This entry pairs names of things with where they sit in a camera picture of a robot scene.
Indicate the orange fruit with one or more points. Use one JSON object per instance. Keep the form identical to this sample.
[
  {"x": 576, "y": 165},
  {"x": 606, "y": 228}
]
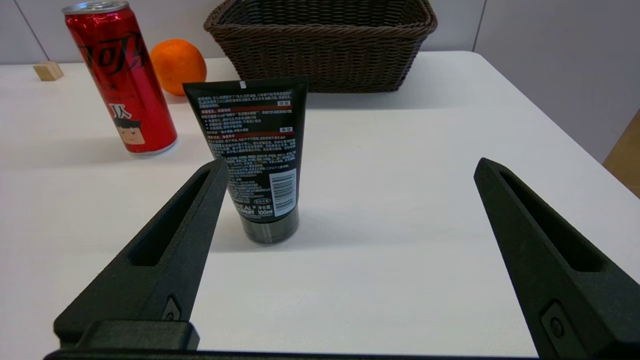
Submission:
[{"x": 180, "y": 65}]

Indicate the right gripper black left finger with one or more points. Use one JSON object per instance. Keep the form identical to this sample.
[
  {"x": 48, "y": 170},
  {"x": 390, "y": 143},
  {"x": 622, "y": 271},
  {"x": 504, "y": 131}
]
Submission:
[{"x": 165, "y": 270}]

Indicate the red cola can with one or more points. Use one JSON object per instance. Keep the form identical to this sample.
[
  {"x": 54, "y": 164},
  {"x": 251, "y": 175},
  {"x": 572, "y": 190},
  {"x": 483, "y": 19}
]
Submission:
[{"x": 120, "y": 75}]

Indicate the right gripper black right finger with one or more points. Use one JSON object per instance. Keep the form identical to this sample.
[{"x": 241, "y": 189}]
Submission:
[{"x": 565, "y": 280}]

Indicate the small wooden cube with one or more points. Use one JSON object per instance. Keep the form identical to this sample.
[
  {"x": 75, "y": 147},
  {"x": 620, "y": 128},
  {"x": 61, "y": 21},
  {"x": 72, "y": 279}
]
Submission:
[{"x": 48, "y": 71}]

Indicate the dark brown wicker basket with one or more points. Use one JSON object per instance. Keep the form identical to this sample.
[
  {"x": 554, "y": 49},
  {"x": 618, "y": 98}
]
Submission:
[{"x": 320, "y": 45}]

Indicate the black cosmetic tube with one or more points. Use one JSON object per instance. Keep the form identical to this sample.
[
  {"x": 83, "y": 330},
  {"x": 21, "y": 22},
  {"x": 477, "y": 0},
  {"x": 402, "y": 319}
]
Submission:
[{"x": 255, "y": 150}]

